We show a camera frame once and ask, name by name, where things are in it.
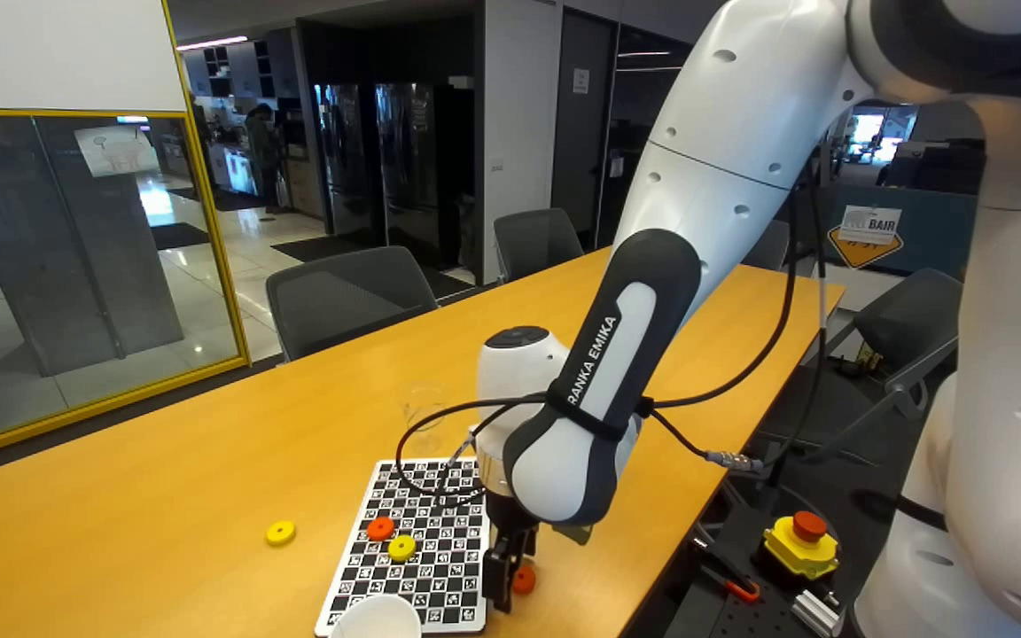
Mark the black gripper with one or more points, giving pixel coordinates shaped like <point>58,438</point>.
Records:
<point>507,519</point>

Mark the orange disc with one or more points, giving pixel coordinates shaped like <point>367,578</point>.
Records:
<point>379,529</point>
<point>521,578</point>

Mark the yellow disc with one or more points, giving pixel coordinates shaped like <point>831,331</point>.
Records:
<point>280,535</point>
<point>400,548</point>

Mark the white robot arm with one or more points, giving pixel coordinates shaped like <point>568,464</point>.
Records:
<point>746,119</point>

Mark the black white calibration board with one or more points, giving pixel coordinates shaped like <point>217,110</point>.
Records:
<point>425,569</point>

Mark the white paper cup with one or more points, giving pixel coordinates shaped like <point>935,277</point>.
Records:
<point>376,622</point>

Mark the black clamp with orange grip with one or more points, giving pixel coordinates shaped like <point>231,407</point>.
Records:
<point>731,585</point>

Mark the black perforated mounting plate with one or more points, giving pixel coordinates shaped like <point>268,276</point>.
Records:
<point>761,604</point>

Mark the yellow red emergency stop button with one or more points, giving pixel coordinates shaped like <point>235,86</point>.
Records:
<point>803,548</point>

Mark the silver metal connector block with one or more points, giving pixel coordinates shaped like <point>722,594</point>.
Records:
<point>816,610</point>

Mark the grey office chair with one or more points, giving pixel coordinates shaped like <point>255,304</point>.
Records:
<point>906,323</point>
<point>535,239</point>
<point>353,304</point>

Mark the yellow white sign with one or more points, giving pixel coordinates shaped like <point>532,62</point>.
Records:
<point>865,232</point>

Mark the yellow framed glass partition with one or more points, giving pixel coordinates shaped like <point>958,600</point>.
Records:
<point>86,260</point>

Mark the bright monitor screen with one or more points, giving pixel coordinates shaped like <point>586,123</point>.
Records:
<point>865,130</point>

